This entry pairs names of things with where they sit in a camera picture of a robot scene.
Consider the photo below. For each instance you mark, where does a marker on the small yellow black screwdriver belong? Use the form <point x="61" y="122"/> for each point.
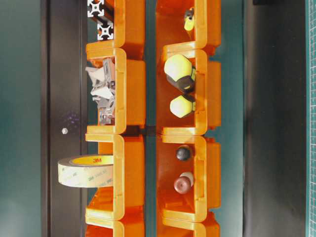
<point x="183" y="105"/>

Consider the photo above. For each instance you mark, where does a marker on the orange bin lower brown handles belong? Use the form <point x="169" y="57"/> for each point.
<point x="205" y="164"/>

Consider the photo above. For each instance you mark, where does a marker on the orange bin upper extrusions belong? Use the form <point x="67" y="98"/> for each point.
<point x="129" y="26"/>

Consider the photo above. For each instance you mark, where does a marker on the foam tape roll yellow core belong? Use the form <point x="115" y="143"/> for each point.
<point x="92" y="171"/>

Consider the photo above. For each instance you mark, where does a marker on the black handle tool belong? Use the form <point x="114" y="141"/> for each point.
<point x="184" y="152"/>

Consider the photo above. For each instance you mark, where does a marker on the orange bin lower leftmost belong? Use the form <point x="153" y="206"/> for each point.
<point x="178" y="228"/>

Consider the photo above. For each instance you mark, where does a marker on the green cutting mat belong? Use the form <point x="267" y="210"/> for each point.
<point x="310" y="10"/>

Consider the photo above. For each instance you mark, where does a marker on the large yellow black screwdriver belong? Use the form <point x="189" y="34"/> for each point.
<point x="180" y="73"/>

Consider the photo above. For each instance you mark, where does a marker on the orange bin lower small tool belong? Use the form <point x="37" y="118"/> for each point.
<point x="170" y="20"/>

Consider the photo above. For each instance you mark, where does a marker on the orange bin lower screwdrivers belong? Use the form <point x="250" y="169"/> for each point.
<point x="207" y="94"/>

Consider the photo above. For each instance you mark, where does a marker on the pile of metal corner brackets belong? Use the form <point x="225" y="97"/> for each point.
<point x="104" y="90"/>

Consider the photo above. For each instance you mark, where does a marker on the red white handle tool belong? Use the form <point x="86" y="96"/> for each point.
<point x="184" y="182"/>

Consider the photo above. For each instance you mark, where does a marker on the small yellow tool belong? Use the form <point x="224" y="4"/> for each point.
<point x="189" y="19"/>

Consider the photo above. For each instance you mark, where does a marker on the black aluminium extrusion long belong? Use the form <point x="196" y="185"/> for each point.
<point x="95" y="8"/>

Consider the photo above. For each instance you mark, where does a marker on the black aluminium extrusion short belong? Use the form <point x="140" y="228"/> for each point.
<point x="105" y="31"/>

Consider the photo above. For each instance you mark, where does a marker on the orange bin upper red tape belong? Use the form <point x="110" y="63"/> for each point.
<point x="118" y="229"/>

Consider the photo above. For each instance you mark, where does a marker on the orange bin upper brackets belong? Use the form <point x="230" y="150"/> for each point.
<point x="130" y="102"/>

